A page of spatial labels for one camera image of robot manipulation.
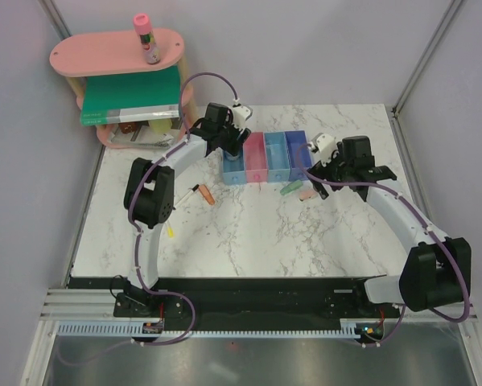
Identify light blue bin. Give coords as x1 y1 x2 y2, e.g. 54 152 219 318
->
264 132 290 183
222 152 247 186

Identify pink plastic bin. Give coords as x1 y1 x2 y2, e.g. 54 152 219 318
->
243 132 268 183

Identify pink eraser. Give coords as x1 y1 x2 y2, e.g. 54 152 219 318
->
299 189 317 202

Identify dark blue plastic bin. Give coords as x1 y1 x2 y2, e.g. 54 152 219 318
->
285 130 312 182

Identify clear round pin jar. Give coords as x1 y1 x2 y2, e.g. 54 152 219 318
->
224 151 242 162

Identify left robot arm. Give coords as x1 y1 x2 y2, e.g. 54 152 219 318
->
123 103 253 316

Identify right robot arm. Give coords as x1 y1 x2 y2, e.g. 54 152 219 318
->
303 133 472 322

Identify green eraser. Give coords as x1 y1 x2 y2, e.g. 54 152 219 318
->
280 180 303 196

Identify orange highlighter marker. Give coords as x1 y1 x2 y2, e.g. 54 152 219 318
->
198 184 216 206

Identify yellow cup on shelf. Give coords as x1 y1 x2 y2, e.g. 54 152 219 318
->
148 119 172 135

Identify black white pen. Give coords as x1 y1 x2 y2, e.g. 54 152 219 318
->
174 184 200 210

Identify green book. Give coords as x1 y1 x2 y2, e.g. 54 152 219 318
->
80 66 180 126

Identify brown toy on shelf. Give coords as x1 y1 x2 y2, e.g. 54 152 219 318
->
117 122 138 134

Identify yellow capped pen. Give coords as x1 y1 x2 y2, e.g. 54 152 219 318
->
167 225 175 238

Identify pink capped bottle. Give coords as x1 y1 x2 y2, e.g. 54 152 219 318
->
133 13 160 64

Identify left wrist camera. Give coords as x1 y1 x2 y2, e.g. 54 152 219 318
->
230 104 253 129

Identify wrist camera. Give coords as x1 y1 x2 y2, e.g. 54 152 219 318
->
311 133 337 166
230 104 253 129

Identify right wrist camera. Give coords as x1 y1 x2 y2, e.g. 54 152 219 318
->
311 133 337 166

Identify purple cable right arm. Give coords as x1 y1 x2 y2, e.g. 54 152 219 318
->
295 142 474 349

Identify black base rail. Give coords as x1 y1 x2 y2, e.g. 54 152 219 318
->
113 277 399 330

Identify aluminium frame post right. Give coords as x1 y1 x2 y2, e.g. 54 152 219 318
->
388 0 467 120

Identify aluminium frame post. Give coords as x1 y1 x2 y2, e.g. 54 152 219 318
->
39 0 72 39
388 0 467 120

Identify aluminium frame post left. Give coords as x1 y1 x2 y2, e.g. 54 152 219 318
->
39 0 72 39

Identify white cable duct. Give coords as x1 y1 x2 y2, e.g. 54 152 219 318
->
56 318 369 339

